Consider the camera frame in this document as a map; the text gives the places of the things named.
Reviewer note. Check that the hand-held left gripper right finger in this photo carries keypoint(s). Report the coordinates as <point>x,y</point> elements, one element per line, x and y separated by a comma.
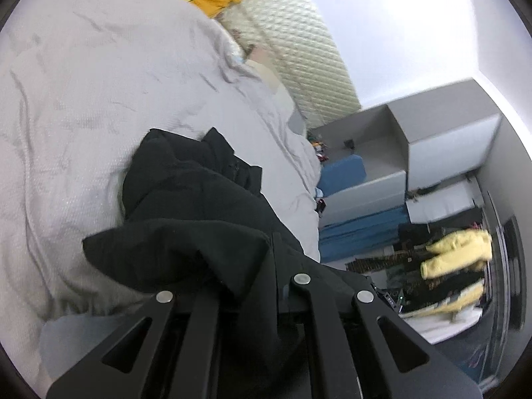
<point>328,341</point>

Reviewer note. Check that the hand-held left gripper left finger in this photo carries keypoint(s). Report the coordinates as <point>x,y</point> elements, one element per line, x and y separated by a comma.
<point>203,320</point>

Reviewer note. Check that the black puffer jacket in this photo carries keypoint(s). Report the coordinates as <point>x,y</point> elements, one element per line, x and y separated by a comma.
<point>199,216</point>

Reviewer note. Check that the blue curtain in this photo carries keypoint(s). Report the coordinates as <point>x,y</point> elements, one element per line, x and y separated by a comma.
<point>361,232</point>

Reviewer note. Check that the person's blue jeans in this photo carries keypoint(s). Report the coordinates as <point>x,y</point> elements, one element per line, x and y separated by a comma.
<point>83,332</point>

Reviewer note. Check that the yellow and white garment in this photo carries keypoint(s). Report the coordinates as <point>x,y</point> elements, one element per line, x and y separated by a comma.
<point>453,301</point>

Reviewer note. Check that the small black device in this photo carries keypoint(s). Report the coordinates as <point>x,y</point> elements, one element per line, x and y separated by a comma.
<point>321,206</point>

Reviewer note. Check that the yellow hanging jacket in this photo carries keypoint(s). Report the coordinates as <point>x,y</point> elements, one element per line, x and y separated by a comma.
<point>457,251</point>

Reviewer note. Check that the group of small bottles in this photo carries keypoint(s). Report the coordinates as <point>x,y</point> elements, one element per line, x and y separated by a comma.
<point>320,150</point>

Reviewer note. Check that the grey wardrobe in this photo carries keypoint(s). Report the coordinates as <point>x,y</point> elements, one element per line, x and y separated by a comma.
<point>449,145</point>

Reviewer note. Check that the grey bed cover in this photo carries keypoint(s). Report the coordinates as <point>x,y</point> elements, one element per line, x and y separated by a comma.
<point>104,91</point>

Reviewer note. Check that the grey and pink patchwork pillow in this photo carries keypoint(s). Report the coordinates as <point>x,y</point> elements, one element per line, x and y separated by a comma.
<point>270,79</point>

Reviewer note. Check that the cream quilted headboard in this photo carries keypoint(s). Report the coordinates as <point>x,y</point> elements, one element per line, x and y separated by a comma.
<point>299,50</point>

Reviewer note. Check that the dark wall socket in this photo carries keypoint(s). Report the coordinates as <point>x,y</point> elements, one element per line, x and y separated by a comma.
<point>349,144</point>

